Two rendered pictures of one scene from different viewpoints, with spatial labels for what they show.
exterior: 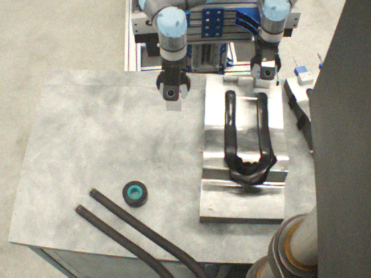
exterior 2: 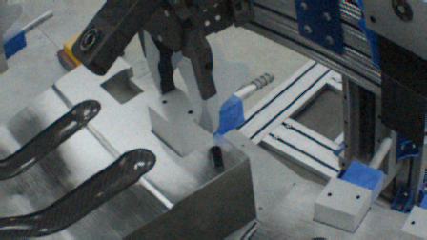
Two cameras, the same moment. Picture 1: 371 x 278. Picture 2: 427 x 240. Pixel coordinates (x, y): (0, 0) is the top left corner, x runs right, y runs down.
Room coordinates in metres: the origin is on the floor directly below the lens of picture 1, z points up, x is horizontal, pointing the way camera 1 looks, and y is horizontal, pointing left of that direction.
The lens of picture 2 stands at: (0.59, -0.74, 1.38)
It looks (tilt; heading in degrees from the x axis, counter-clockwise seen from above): 41 degrees down; 55
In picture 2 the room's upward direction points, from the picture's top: 10 degrees counter-clockwise
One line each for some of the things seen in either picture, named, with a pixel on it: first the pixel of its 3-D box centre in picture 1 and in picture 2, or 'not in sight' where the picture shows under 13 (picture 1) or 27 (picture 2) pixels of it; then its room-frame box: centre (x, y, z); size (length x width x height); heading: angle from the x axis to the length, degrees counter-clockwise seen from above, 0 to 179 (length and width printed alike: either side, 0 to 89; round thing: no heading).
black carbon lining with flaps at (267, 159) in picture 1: (249, 131); (1, 186); (0.68, -0.20, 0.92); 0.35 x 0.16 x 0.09; 177
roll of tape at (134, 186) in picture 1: (135, 194); not in sight; (0.51, 0.16, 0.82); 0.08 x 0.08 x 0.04
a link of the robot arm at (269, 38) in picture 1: (270, 30); not in sight; (0.91, -0.26, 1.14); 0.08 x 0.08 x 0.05
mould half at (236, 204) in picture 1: (244, 143); (4, 216); (0.66, -0.19, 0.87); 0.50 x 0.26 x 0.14; 177
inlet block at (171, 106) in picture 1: (175, 89); (15, 36); (0.83, 0.03, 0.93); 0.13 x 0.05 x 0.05; 177
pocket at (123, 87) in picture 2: (230, 83); (129, 97); (0.89, -0.15, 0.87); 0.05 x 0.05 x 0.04; 87
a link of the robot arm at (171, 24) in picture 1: (171, 28); not in sight; (0.81, 0.04, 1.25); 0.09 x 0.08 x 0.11; 27
